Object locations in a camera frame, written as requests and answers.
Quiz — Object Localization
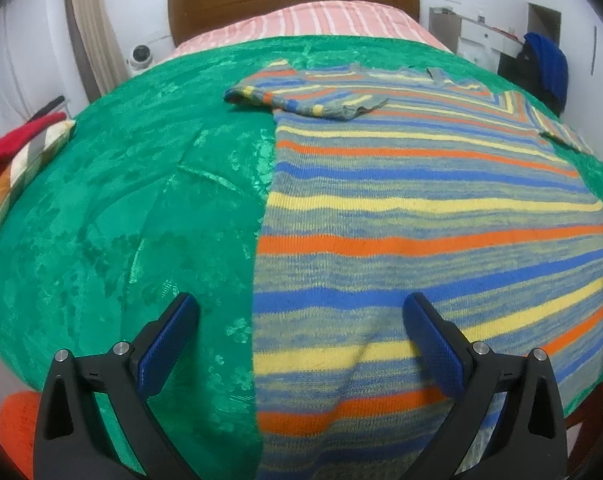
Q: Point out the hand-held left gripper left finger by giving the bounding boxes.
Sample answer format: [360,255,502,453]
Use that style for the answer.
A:
[32,291,202,480]

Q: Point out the wooden bed frame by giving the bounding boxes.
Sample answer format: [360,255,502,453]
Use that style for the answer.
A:
[563,372,603,463]

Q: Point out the pink striped bedsheet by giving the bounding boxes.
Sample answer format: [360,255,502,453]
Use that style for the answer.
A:
[171,2,455,58]

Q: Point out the beige curtain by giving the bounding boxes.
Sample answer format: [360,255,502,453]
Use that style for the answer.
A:
[64,0,113,103]

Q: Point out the white security camera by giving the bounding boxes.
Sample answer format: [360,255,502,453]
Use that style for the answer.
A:
[126,44,155,71]

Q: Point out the striped folded cloth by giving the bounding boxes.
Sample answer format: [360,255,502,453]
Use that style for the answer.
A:
[0,119,77,258]

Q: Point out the red folded cloth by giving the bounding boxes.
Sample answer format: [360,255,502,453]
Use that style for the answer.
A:
[0,112,68,182]

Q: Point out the blue cloth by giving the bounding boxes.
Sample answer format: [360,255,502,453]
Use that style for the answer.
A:
[523,32,569,106]

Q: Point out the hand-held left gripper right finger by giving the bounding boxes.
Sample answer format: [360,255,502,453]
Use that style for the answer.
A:
[403,291,568,480]

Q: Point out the green velvet blanket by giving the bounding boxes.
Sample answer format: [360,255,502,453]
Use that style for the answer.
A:
[0,34,603,480]

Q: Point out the orange pants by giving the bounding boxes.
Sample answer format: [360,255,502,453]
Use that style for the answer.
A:
[0,391,47,480]

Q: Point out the black flat stick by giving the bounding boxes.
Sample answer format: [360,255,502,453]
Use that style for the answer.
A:
[28,95,67,123]

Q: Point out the striped knit sweater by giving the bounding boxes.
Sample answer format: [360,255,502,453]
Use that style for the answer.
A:
[224,59,603,480]

